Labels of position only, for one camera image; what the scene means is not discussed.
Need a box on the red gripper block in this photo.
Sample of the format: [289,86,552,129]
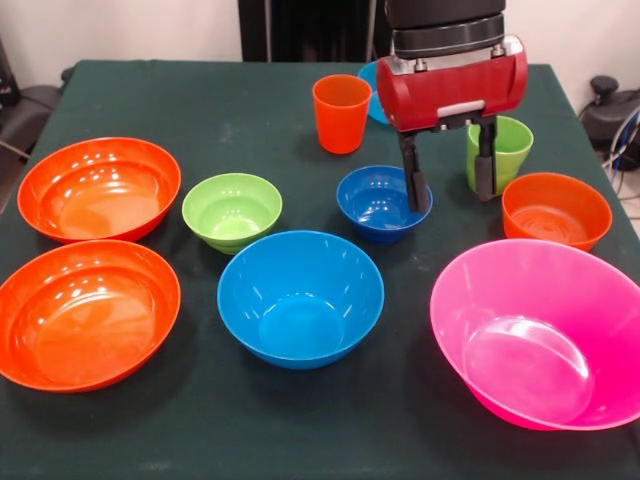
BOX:
[375,42,530,212]

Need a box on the large pink bowl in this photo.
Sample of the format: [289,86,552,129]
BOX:
[429,238,640,432]

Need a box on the green cup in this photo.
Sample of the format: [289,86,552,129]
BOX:
[466,115,535,197]

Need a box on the dark blue bowl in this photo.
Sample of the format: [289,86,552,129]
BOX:
[335,165,434,246]

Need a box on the small orange bowl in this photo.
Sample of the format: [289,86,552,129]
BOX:
[501,172,614,253]

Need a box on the small light blue bowl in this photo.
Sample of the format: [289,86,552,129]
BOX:
[357,60,396,126]

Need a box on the orange cup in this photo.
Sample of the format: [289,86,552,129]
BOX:
[312,74,373,155]

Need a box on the large light blue bowl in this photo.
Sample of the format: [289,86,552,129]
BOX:
[216,229,386,371]

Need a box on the green bowl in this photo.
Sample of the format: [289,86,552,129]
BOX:
[181,172,284,256]

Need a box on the dark green table cloth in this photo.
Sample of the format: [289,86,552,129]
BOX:
[0,59,640,480]

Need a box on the large orange bowl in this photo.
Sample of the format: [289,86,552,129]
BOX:
[0,239,182,394]
[17,136,183,245]

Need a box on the grey pedestal foot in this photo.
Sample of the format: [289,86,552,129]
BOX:
[0,84,56,146]
[579,74,640,134]

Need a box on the cable tangle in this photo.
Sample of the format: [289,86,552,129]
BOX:
[599,112,640,201]

